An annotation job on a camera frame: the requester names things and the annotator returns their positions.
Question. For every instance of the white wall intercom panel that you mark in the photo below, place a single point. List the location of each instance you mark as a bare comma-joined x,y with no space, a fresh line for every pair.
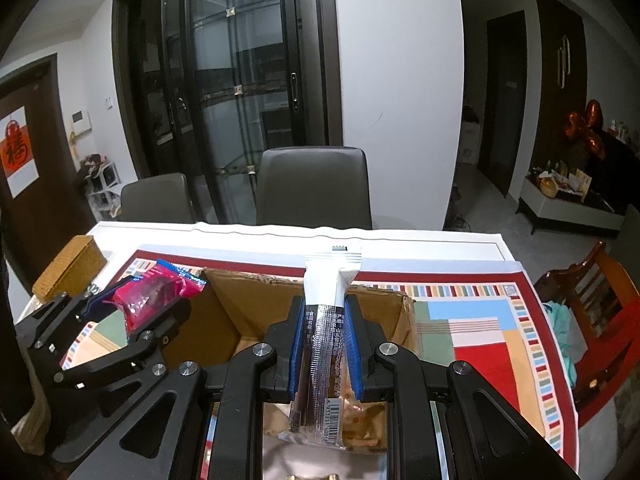
81,122

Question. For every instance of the woven wicker tissue box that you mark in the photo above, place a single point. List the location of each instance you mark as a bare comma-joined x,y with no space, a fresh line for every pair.
72,270

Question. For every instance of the gold biscuit bag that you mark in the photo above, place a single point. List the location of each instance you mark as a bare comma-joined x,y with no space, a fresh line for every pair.
363,424

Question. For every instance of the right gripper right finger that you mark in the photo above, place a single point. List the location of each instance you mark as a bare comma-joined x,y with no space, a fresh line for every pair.
442,421

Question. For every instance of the brown cardboard box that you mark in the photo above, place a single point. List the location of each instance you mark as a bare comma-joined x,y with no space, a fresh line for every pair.
236,308

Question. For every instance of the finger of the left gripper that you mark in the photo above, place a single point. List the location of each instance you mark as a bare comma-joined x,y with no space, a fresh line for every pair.
89,400
48,334

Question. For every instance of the grey dining chair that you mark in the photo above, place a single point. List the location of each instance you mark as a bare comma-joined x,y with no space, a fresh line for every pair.
160,199
314,186

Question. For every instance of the grey dining chair centre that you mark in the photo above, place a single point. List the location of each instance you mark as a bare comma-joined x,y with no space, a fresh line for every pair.
314,186

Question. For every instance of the white shoe rack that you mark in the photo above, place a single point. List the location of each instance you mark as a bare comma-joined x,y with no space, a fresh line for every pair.
99,180

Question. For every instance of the red balloon decoration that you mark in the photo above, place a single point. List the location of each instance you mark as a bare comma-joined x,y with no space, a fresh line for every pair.
586,126

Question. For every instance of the white low cabinet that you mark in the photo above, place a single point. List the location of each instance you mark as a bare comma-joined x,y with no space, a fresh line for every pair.
552,214

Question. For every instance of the grey dining chair left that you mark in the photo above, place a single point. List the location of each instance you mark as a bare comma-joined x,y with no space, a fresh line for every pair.
160,199

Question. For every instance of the pink blue snack packet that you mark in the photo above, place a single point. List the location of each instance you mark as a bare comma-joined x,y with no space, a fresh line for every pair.
145,297

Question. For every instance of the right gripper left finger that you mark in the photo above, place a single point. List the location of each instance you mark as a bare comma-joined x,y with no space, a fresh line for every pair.
197,422

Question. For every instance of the black glass sliding door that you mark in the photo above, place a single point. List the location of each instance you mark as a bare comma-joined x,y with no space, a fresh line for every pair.
205,87

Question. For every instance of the red fu door poster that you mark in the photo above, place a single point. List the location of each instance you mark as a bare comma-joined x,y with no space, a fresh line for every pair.
17,158

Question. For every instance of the red wooden chair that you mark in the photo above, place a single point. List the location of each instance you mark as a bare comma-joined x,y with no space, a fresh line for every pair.
604,301

